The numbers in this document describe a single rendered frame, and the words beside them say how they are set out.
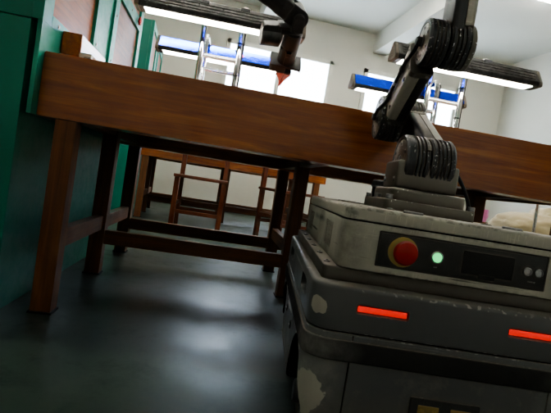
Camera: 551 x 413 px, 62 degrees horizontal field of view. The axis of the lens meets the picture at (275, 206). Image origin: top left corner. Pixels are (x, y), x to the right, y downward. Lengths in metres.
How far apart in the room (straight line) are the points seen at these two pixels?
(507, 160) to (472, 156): 0.12
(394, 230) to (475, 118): 7.42
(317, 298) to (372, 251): 0.12
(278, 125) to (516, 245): 0.80
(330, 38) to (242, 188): 2.59
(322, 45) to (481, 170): 5.80
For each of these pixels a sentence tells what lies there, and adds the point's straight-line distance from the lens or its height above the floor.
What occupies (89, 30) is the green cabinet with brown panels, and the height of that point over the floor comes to 0.95.
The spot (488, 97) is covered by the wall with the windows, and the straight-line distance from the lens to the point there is 8.36.
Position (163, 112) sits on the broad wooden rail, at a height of 0.65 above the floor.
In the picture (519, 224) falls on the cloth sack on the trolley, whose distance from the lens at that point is 4.25.
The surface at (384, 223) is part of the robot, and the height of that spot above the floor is 0.45.
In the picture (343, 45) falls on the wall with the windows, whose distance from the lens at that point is 7.39.
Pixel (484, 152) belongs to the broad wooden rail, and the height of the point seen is 0.70.
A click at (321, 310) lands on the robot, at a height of 0.29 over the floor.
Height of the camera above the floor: 0.49
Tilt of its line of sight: 2 degrees down
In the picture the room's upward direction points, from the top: 9 degrees clockwise
